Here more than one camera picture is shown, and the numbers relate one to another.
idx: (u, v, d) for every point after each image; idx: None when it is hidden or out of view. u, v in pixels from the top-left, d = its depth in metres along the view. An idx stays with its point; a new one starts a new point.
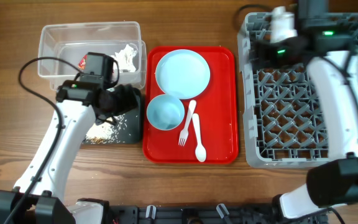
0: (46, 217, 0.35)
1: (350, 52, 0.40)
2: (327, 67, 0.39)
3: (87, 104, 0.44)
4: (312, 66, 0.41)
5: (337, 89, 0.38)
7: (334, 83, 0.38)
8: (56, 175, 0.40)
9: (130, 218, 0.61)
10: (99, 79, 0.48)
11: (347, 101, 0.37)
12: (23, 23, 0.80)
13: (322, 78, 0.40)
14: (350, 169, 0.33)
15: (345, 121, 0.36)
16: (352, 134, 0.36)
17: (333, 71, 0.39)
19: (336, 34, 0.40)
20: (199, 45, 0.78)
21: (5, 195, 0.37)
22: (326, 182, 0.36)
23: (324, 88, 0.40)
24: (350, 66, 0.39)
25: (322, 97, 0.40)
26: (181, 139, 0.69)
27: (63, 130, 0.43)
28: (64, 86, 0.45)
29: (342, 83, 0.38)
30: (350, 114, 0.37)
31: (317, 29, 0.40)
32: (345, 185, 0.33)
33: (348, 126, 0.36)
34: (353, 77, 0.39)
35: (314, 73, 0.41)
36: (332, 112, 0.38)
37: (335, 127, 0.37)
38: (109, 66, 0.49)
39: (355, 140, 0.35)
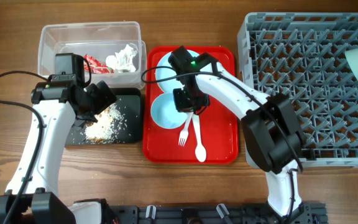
0: (43, 213, 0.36)
1: (211, 61, 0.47)
2: (204, 75, 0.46)
3: (64, 100, 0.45)
4: (200, 83, 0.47)
5: (217, 84, 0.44)
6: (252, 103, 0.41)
7: (213, 83, 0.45)
8: (46, 172, 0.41)
9: (130, 218, 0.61)
10: (71, 76, 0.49)
11: (227, 84, 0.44)
12: (22, 23, 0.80)
13: (207, 86, 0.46)
14: (253, 122, 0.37)
15: (232, 98, 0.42)
16: (242, 101, 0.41)
17: (209, 77, 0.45)
19: (198, 60, 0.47)
20: (199, 45, 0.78)
21: None
22: (254, 147, 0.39)
23: (214, 90, 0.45)
24: (218, 66, 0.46)
25: (219, 98, 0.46)
26: (181, 139, 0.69)
27: (44, 129, 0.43)
28: (38, 88, 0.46)
29: (219, 77, 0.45)
30: (232, 93, 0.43)
31: (185, 65, 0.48)
32: (261, 136, 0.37)
33: (236, 98, 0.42)
34: (222, 73, 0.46)
35: (205, 87, 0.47)
36: (225, 102, 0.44)
37: (233, 108, 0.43)
38: (79, 64, 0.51)
39: (246, 102, 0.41)
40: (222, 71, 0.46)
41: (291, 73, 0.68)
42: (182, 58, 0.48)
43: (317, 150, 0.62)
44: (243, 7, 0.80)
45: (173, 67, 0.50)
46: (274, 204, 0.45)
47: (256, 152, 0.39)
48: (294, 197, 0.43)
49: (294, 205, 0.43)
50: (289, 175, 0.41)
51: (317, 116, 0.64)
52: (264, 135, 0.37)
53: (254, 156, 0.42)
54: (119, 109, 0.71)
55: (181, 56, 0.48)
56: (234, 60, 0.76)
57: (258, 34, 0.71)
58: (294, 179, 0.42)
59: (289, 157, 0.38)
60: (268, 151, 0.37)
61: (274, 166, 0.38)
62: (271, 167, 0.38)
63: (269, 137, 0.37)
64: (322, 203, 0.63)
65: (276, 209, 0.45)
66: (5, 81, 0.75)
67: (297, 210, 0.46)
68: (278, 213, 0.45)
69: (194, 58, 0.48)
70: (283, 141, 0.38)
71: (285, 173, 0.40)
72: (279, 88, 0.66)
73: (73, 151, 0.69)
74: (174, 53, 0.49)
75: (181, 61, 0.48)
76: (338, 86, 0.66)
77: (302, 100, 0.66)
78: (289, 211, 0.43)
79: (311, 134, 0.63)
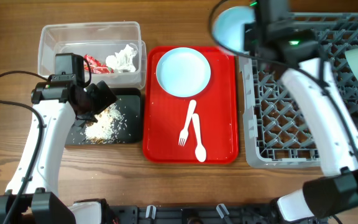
0: (43, 213, 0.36)
1: (319, 60, 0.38)
2: (305, 80, 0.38)
3: (64, 100, 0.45)
4: (293, 81, 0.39)
5: (318, 102, 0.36)
6: (352, 158, 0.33)
7: (313, 94, 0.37)
8: (47, 172, 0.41)
9: (130, 218, 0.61)
10: (71, 76, 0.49)
11: (330, 113, 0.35)
12: (23, 23, 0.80)
13: (301, 91, 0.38)
14: (347, 185, 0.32)
15: (332, 134, 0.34)
16: (341, 148, 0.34)
17: (310, 84, 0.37)
19: (303, 42, 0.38)
20: (199, 45, 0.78)
21: None
22: (324, 198, 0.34)
23: (304, 99, 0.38)
24: (325, 74, 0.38)
25: (306, 111, 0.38)
26: (181, 139, 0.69)
27: (44, 130, 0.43)
28: (38, 88, 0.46)
29: (322, 94, 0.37)
30: (334, 126, 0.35)
31: (280, 28, 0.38)
32: (344, 198, 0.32)
33: (337, 139, 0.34)
34: (330, 86, 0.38)
35: (296, 87, 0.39)
36: (314, 122, 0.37)
37: (322, 139, 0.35)
38: (79, 65, 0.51)
39: (347, 153, 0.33)
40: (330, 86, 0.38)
41: None
42: (278, 12, 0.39)
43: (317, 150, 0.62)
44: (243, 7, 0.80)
45: (257, 14, 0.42)
46: (283, 208, 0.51)
47: (320, 203, 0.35)
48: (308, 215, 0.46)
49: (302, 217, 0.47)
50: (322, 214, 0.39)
51: None
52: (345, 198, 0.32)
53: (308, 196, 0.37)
54: (119, 109, 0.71)
55: (277, 22, 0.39)
56: (234, 60, 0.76)
57: None
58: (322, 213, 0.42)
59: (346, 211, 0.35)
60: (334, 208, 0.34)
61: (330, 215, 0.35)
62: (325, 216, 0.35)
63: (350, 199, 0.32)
64: None
65: (282, 211, 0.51)
66: (5, 81, 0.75)
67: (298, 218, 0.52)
68: (282, 215, 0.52)
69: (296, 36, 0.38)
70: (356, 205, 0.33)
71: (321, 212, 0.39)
72: (279, 88, 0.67)
73: (73, 151, 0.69)
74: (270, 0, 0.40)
75: (278, 20, 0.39)
76: (338, 86, 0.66)
77: None
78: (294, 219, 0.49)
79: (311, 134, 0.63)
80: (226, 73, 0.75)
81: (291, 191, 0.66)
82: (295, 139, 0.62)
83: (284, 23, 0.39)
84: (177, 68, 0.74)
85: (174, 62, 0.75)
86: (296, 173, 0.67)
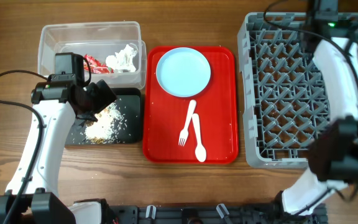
0: (43, 213, 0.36)
1: (350, 40, 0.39)
2: (332, 48, 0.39)
3: (64, 100, 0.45)
4: (321, 50, 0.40)
5: (339, 65, 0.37)
6: (357, 109, 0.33)
7: (335, 60, 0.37)
8: (47, 172, 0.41)
9: (130, 218, 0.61)
10: (71, 76, 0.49)
11: (347, 74, 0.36)
12: (23, 23, 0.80)
13: (326, 59, 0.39)
14: (348, 127, 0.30)
15: (345, 88, 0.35)
16: (348, 100, 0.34)
17: (336, 51, 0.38)
19: (338, 27, 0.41)
20: (199, 45, 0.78)
21: None
22: (325, 145, 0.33)
23: (327, 65, 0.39)
24: (352, 49, 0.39)
25: (327, 77, 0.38)
26: (181, 139, 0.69)
27: (44, 130, 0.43)
28: (38, 88, 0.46)
29: (344, 58, 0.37)
30: (347, 81, 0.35)
31: (326, 14, 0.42)
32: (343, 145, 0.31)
33: (347, 93, 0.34)
34: (353, 57, 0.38)
35: (323, 57, 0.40)
36: (332, 81, 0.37)
37: (335, 96, 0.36)
38: (79, 64, 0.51)
39: (354, 105, 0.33)
40: (352, 57, 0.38)
41: (291, 73, 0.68)
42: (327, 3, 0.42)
43: None
44: (243, 7, 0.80)
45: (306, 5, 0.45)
46: (285, 199, 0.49)
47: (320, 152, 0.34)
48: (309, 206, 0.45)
49: (302, 212, 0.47)
50: (324, 191, 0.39)
51: (317, 116, 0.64)
52: (345, 145, 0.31)
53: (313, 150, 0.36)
54: (119, 109, 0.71)
55: (324, 12, 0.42)
56: (234, 60, 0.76)
57: (258, 34, 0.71)
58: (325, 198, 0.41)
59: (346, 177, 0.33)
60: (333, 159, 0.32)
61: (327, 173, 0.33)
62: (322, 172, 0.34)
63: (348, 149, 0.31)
64: (322, 204, 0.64)
65: (284, 203, 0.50)
66: (5, 81, 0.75)
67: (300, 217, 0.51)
68: (283, 206, 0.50)
69: (335, 21, 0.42)
70: (356, 162, 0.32)
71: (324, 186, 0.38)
72: (279, 88, 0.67)
73: (73, 151, 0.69)
74: None
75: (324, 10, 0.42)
76: None
77: (302, 100, 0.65)
78: (295, 213, 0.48)
79: (310, 134, 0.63)
80: (226, 73, 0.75)
81: None
82: (295, 139, 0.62)
83: (330, 14, 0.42)
84: (184, 68, 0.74)
85: (181, 62, 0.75)
86: (296, 173, 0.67)
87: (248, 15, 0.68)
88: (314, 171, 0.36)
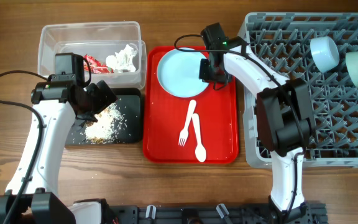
0: (43, 213, 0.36)
1: (242, 43, 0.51)
2: (232, 55, 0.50)
3: (64, 100, 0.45)
4: (227, 61, 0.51)
5: (242, 63, 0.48)
6: (270, 83, 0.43)
7: (238, 62, 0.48)
8: (47, 172, 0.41)
9: (131, 218, 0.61)
10: (71, 76, 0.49)
11: (251, 66, 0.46)
12: (23, 23, 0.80)
13: (233, 65, 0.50)
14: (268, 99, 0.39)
15: (254, 75, 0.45)
16: (261, 80, 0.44)
17: (237, 56, 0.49)
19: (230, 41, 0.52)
20: (199, 45, 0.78)
21: None
22: (265, 122, 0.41)
23: (237, 69, 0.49)
24: (247, 48, 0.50)
25: (242, 78, 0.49)
26: (181, 139, 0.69)
27: (44, 129, 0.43)
28: (38, 88, 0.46)
29: (245, 58, 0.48)
30: (254, 72, 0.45)
31: (219, 43, 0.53)
32: (272, 112, 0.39)
33: (257, 77, 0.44)
34: (250, 55, 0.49)
35: (230, 66, 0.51)
36: (245, 78, 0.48)
37: (252, 85, 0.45)
38: (79, 65, 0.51)
39: (266, 81, 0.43)
40: (249, 54, 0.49)
41: (291, 73, 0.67)
42: (215, 35, 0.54)
43: (316, 150, 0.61)
44: (243, 7, 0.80)
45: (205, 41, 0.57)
46: (275, 198, 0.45)
47: (265, 129, 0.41)
48: (298, 193, 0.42)
49: (295, 199, 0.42)
50: (294, 163, 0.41)
51: (317, 116, 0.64)
52: (276, 112, 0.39)
53: (263, 136, 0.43)
54: (119, 109, 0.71)
55: (217, 40, 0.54)
56: None
57: (258, 34, 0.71)
58: (300, 173, 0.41)
59: (296, 141, 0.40)
60: (276, 129, 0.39)
61: (279, 147, 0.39)
62: (275, 147, 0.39)
63: (279, 115, 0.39)
64: (322, 203, 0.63)
65: (276, 203, 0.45)
66: (6, 81, 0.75)
67: (298, 211, 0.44)
68: (277, 208, 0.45)
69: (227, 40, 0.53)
70: (294, 125, 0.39)
71: (290, 160, 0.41)
72: None
73: (73, 151, 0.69)
74: (208, 30, 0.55)
75: (215, 40, 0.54)
76: (338, 86, 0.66)
77: None
78: (290, 205, 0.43)
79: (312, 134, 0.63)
80: None
81: None
82: None
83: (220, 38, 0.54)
84: (181, 68, 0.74)
85: (176, 62, 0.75)
86: None
87: (249, 15, 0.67)
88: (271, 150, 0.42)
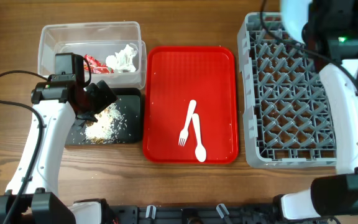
0: (43, 213, 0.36)
1: None
2: (344, 77, 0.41)
3: (64, 100, 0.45)
4: (328, 73, 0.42)
5: (350, 100, 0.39)
6: None
7: (347, 94, 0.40)
8: (47, 171, 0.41)
9: (130, 218, 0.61)
10: (71, 76, 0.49)
11: None
12: (23, 23, 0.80)
13: (336, 88, 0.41)
14: None
15: (356, 133, 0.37)
16: None
17: (347, 83, 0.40)
19: (350, 40, 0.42)
20: (199, 45, 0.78)
21: None
22: (331, 193, 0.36)
23: (336, 96, 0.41)
24: None
25: (335, 107, 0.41)
26: (181, 139, 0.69)
27: (44, 130, 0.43)
28: (38, 88, 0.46)
29: (357, 95, 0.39)
30: None
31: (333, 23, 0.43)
32: (348, 196, 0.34)
33: None
34: None
35: (330, 82, 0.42)
36: (340, 117, 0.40)
37: (345, 138, 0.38)
38: (79, 65, 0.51)
39: None
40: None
41: (291, 73, 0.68)
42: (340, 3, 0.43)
43: (316, 150, 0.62)
44: (243, 7, 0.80)
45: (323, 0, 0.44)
46: (284, 206, 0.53)
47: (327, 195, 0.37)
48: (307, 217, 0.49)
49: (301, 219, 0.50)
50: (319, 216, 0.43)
51: (317, 116, 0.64)
52: (353, 196, 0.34)
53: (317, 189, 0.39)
54: (119, 109, 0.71)
55: (336, 14, 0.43)
56: (234, 60, 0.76)
57: (258, 34, 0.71)
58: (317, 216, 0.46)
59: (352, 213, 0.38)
60: (341, 206, 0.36)
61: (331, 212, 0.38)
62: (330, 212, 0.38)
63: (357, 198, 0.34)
64: None
65: (283, 210, 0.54)
66: (6, 81, 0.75)
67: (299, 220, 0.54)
68: (282, 213, 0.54)
69: (345, 34, 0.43)
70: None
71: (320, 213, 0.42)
72: (279, 87, 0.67)
73: (73, 151, 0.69)
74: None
75: (331, 17, 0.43)
76: None
77: (302, 100, 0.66)
78: (294, 219, 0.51)
79: (311, 134, 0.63)
80: (226, 72, 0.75)
81: (291, 191, 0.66)
82: (295, 139, 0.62)
83: (340, 18, 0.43)
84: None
85: None
86: (296, 173, 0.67)
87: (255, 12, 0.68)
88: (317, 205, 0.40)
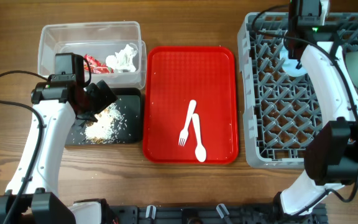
0: (43, 213, 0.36)
1: (335, 43, 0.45)
2: (318, 52, 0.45)
3: (64, 100, 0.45)
4: (307, 55, 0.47)
5: (326, 69, 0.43)
6: (348, 112, 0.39)
7: (323, 65, 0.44)
8: (47, 171, 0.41)
9: (130, 218, 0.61)
10: (71, 76, 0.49)
11: (334, 76, 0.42)
12: (23, 23, 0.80)
13: (314, 62, 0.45)
14: (341, 131, 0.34)
15: (334, 92, 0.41)
16: (340, 102, 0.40)
17: (322, 56, 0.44)
19: (322, 30, 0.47)
20: (199, 45, 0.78)
21: None
22: (319, 150, 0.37)
23: (315, 70, 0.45)
24: (337, 53, 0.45)
25: (316, 79, 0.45)
26: (181, 139, 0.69)
27: (44, 129, 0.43)
28: (38, 88, 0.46)
29: (330, 63, 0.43)
30: (336, 88, 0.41)
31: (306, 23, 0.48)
32: (334, 150, 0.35)
33: (337, 97, 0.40)
34: (339, 60, 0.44)
35: (309, 60, 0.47)
36: (321, 84, 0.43)
37: (327, 99, 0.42)
38: (79, 65, 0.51)
39: (345, 107, 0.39)
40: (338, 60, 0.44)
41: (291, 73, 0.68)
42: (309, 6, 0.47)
43: None
44: (243, 7, 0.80)
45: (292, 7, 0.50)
46: (284, 201, 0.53)
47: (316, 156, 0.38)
48: (307, 208, 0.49)
49: (302, 212, 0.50)
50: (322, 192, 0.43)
51: (317, 116, 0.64)
52: (338, 149, 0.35)
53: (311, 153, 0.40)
54: (119, 109, 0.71)
55: (307, 16, 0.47)
56: (234, 60, 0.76)
57: None
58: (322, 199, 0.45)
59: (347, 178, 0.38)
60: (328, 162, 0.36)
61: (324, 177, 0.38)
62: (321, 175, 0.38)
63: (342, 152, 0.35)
64: (322, 203, 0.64)
65: (283, 205, 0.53)
66: (6, 81, 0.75)
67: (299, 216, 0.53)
68: (282, 208, 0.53)
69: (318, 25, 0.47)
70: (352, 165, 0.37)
71: (322, 188, 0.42)
72: (279, 88, 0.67)
73: (73, 151, 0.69)
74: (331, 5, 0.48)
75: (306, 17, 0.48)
76: None
77: (302, 100, 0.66)
78: (295, 213, 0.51)
79: (311, 134, 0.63)
80: (226, 71, 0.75)
81: None
82: (295, 139, 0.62)
83: (312, 19, 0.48)
84: None
85: None
86: (296, 173, 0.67)
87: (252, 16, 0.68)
88: (312, 173, 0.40)
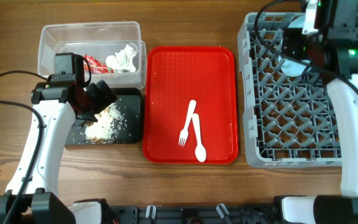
0: (43, 213, 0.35)
1: None
2: (350, 94, 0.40)
3: (64, 101, 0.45)
4: (337, 90, 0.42)
5: None
6: None
7: (355, 111, 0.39)
8: (47, 172, 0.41)
9: (130, 218, 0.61)
10: (71, 76, 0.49)
11: None
12: (23, 23, 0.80)
13: (344, 103, 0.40)
14: None
15: None
16: None
17: (355, 98, 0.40)
19: None
20: (199, 45, 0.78)
21: None
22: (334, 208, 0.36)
23: (344, 113, 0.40)
24: None
25: (342, 126, 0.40)
26: (181, 139, 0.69)
27: (44, 130, 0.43)
28: (38, 88, 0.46)
29: None
30: None
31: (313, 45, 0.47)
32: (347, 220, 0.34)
33: None
34: None
35: (338, 99, 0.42)
36: (350, 135, 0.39)
37: (352, 159, 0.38)
38: (79, 65, 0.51)
39: None
40: None
41: None
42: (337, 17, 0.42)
43: (316, 150, 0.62)
44: (243, 7, 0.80)
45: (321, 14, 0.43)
46: (284, 207, 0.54)
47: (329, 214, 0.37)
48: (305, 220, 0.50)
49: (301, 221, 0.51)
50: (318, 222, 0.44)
51: (317, 116, 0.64)
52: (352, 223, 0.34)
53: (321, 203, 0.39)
54: (119, 109, 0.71)
55: (340, 28, 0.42)
56: (234, 60, 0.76)
57: None
58: None
59: None
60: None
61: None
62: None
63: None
64: None
65: (283, 211, 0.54)
66: (6, 81, 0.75)
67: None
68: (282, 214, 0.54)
69: (355, 46, 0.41)
70: None
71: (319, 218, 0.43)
72: (279, 88, 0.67)
73: (73, 151, 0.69)
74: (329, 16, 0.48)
75: (337, 30, 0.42)
76: None
77: (302, 100, 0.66)
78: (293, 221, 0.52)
79: (310, 134, 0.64)
80: (226, 71, 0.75)
81: (291, 191, 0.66)
82: (295, 139, 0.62)
83: (347, 32, 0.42)
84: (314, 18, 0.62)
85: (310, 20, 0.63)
86: (296, 173, 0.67)
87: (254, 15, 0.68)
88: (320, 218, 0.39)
